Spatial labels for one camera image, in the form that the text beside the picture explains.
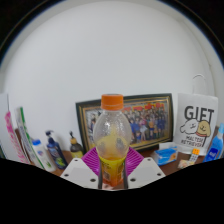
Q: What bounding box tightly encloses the white blue-capped wash bottle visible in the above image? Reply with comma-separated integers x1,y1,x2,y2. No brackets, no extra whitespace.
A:
31,138,57,173

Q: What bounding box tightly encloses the dark yellow-labelled pump bottle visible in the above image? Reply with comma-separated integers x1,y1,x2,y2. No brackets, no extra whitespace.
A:
68,130,85,159

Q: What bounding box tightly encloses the dark blue pump bottle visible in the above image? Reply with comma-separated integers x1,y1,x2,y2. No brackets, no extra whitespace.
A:
45,129,69,170

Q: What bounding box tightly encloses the small puzzle cube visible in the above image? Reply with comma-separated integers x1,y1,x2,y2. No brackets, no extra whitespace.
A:
188,147,201,163

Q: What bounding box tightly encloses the white green shuttlecock tube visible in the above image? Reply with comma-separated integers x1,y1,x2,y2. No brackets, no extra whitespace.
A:
14,106,45,169

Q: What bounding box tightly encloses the black-framed group photo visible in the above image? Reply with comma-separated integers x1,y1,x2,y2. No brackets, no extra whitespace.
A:
75,93,175,154

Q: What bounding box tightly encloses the white paper gift bag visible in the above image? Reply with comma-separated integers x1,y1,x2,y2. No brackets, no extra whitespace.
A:
173,73,219,148

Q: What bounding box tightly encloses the blue tissue pack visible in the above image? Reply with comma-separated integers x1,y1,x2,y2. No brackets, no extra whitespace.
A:
153,141,179,167

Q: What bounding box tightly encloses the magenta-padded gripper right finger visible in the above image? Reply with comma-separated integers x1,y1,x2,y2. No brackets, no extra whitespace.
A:
121,146,166,190

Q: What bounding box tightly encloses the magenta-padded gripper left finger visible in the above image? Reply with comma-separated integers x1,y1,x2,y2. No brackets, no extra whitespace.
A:
60,146,102,190

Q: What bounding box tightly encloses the blue detergent bottle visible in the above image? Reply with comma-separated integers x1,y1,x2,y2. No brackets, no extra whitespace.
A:
203,123,224,163

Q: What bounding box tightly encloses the pink shuttlecock tube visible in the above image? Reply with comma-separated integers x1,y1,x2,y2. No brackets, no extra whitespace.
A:
3,111,30,165

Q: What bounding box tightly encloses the small snack packet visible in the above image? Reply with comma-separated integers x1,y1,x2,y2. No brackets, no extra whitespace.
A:
177,159,196,170

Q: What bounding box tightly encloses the orange-capped clear drink bottle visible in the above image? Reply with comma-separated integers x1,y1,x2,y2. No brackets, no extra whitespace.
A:
92,93,133,188

